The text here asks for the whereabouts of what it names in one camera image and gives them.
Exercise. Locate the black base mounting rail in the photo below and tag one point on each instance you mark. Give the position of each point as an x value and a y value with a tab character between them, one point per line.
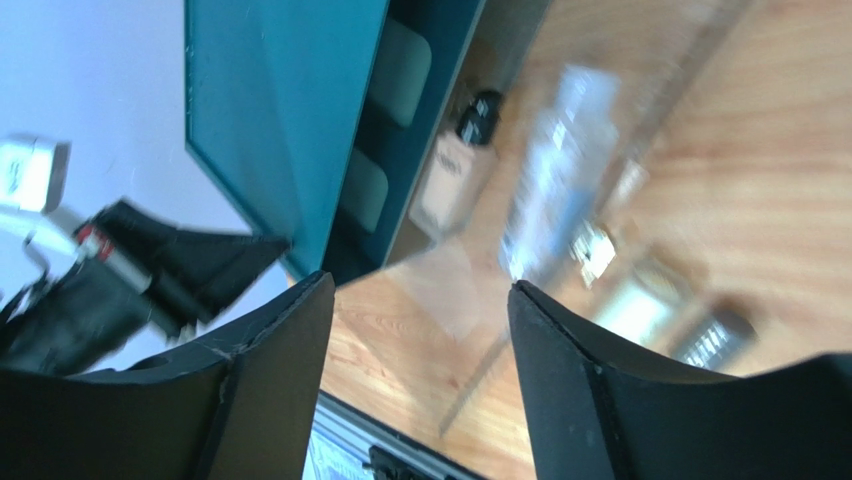
346	443

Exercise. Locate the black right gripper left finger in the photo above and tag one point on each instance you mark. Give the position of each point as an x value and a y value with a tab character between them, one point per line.
235	403

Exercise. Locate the teal drawer organizer box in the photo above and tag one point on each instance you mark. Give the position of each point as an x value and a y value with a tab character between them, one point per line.
314	118

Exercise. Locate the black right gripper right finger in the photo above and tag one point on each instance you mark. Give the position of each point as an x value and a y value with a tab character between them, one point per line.
599	406

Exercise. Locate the beige tube grey cap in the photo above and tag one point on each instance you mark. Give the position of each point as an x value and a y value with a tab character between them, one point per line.
721	334

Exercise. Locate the cream white pump bottle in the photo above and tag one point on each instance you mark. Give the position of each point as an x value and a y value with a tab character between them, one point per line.
645	304

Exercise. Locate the beige foundation bottle black cap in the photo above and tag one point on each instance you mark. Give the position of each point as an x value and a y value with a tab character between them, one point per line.
458	168

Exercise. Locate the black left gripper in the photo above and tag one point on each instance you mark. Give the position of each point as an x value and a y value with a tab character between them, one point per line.
135	271

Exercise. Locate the clear drawer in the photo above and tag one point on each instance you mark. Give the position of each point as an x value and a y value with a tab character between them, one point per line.
435	314

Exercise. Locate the clear glass foundation bottle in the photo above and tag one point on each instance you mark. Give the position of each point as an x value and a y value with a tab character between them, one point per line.
568	151

